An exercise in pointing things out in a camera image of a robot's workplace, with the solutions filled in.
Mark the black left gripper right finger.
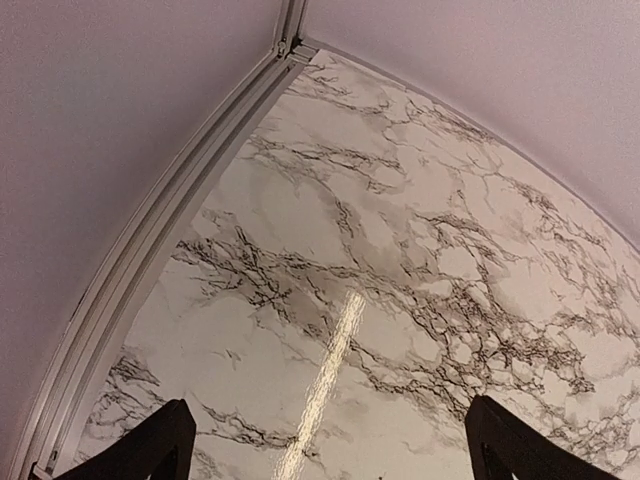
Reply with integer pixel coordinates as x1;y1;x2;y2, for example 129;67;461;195
465;395;616;480

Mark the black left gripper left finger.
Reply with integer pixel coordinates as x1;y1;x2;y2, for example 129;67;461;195
60;399;196;480

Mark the aluminium left frame rail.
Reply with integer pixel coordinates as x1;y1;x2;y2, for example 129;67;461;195
7;1;309;479

